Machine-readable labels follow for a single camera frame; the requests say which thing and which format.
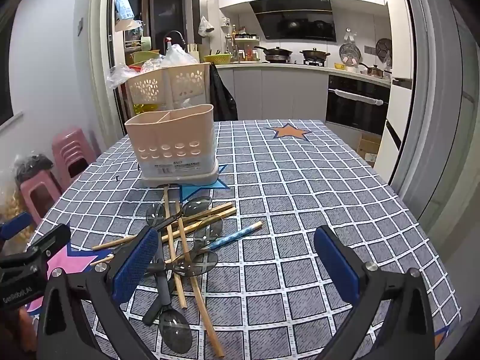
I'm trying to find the small copper pot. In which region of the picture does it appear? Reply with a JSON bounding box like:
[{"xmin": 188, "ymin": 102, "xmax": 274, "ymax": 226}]
[{"xmin": 359, "ymin": 62, "xmax": 393, "ymax": 78}]

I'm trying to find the crumpled clear plastic bag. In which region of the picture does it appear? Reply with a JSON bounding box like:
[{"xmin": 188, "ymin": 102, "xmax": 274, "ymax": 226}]
[{"xmin": 106, "ymin": 64, "xmax": 133, "ymax": 91}]

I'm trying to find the grey checked star tablecloth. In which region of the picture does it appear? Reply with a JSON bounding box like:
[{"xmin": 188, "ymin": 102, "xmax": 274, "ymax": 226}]
[{"xmin": 28, "ymin": 119, "xmax": 463, "ymax": 360}]

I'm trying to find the white spice rack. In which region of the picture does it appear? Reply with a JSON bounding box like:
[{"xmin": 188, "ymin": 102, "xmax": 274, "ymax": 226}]
[{"xmin": 232, "ymin": 35, "xmax": 262, "ymax": 63}]

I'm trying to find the round dark divided pan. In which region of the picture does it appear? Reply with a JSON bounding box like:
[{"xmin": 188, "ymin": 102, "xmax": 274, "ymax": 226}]
[{"xmin": 376, "ymin": 38, "xmax": 393, "ymax": 61}]

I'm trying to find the black hanging garbage bag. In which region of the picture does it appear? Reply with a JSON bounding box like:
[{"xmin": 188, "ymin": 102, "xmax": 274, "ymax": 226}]
[{"xmin": 209, "ymin": 64, "xmax": 239, "ymax": 122}]

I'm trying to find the curved kitchen faucet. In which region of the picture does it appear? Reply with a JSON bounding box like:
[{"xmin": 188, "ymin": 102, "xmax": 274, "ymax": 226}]
[{"xmin": 164, "ymin": 30, "xmax": 187, "ymax": 47}]

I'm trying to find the low pink plastic stool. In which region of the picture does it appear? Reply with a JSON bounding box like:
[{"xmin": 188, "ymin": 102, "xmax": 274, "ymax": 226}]
[{"xmin": 20, "ymin": 170, "xmax": 63, "ymax": 226}]

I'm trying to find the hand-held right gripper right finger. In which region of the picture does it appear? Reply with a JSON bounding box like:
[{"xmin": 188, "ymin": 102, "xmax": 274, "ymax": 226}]
[{"xmin": 313, "ymin": 226, "xmax": 436, "ymax": 360}]

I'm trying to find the black wok with handles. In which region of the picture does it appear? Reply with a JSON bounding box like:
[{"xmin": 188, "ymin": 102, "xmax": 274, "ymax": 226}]
[{"xmin": 299, "ymin": 48, "xmax": 332, "ymax": 65}]

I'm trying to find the black range hood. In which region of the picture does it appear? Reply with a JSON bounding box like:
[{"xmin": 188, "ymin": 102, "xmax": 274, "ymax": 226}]
[{"xmin": 249, "ymin": 0, "xmax": 338, "ymax": 42}]

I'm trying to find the tall pink plastic stool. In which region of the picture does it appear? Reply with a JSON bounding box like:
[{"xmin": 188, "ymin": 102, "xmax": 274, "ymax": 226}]
[{"xmin": 52, "ymin": 127, "xmax": 97, "ymax": 190}]

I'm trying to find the yellow foil package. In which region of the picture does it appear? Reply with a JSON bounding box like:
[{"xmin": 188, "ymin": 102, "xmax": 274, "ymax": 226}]
[{"xmin": 133, "ymin": 101, "xmax": 166, "ymax": 116}]

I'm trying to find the beige plastic utensil holder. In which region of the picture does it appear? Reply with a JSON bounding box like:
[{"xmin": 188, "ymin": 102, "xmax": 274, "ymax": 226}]
[{"xmin": 124, "ymin": 103, "xmax": 220, "ymax": 188}]

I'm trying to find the black wok with lid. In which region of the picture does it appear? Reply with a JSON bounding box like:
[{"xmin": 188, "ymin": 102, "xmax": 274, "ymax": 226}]
[{"xmin": 254, "ymin": 46, "xmax": 294, "ymax": 63}]

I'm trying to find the person's left forearm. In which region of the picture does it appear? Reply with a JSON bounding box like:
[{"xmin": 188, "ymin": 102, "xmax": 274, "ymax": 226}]
[{"xmin": 0, "ymin": 305, "xmax": 38, "ymax": 360}]

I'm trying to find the dark window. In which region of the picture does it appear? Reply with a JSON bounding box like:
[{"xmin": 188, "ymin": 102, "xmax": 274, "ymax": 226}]
[{"xmin": 0, "ymin": 5, "xmax": 24, "ymax": 127}]

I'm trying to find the white hanging plastic bag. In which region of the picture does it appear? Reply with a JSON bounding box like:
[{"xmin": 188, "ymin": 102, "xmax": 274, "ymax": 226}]
[{"xmin": 197, "ymin": 15, "xmax": 215, "ymax": 38}]

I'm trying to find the yellow snack bag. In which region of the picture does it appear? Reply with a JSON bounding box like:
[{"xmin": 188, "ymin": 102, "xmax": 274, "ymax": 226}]
[{"xmin": 0, "ymin": 187, "xmax": 24, "ymax": 241}]

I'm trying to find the black built-in oven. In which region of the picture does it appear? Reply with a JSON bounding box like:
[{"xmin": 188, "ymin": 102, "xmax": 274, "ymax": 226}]
[{"xmin": 325, "ymin": 74, "xmax": 391, "ymax": 136}]

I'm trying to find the blue package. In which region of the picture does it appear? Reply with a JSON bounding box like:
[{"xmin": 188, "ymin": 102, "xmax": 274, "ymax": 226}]
[{"xmin": 114, "ymin": 0, "xmax": 136, "ymax": 22}]

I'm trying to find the green basin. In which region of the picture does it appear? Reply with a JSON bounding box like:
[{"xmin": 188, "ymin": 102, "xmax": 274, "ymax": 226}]
[{"xmin": 133, "ymin": 49, "xmax": 162, "ymax": 65}]

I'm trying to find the large clear plastic bag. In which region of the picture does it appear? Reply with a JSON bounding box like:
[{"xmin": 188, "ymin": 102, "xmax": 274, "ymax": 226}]
[{"xmin": 160, "ymin": 44, "xmax": 200, "ymax": 69}]

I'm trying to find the blue patterned chopstick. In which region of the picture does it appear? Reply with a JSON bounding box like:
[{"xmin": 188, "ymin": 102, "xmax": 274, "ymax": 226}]
[{"xmin": 205, "ymin": 221, "xmax": 264, "ymax": 251}]

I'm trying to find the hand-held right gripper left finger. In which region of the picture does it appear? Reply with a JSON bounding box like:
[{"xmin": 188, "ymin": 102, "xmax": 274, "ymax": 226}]
[{"xmin": 35, "ymin": 226, "xmax": 160, "ymax": 360}]

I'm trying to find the cardboard box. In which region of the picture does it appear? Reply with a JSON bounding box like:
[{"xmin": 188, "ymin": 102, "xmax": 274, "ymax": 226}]
[{"xmin": 355, "ymin": 132, "xmax": 383, "ymax": 168}]

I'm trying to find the black plastic bag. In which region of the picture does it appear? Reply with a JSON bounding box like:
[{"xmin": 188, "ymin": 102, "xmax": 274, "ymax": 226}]
[{"xmin": 15, "ymin": 154, "xmax": 54, "ymax": 184}]

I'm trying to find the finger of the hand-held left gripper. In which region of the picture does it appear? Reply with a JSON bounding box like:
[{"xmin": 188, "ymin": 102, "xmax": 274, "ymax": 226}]
[
  {"xmin": 25, "ymin": 223, "xmax": 72, "ymax": 261},
  {"xmin": 0, "ymin": 211, "xmax": 33, "ymax": 239}
]

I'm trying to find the cream perforated basket shelf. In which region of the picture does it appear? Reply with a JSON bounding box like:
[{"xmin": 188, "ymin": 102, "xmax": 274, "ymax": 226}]
[{"xmin": 123, "ymin": 62, "xmax": 211, "ymax": 121}]

